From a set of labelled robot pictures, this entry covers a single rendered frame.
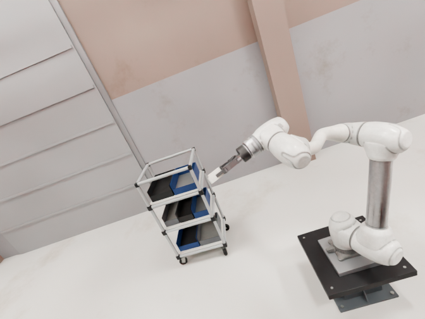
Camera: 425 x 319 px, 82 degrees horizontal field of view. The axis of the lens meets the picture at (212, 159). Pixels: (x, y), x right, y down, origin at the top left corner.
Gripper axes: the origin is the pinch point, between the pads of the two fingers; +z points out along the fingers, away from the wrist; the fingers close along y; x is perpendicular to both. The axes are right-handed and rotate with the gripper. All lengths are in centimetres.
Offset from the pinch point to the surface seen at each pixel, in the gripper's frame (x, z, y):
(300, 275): 108, -6, -76
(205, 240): 54, 45, -119
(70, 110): -152, 95, -191
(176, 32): -138, -59, -166
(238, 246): 80, 25, -125
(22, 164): -146, 196, -216
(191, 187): 5, 22, -96
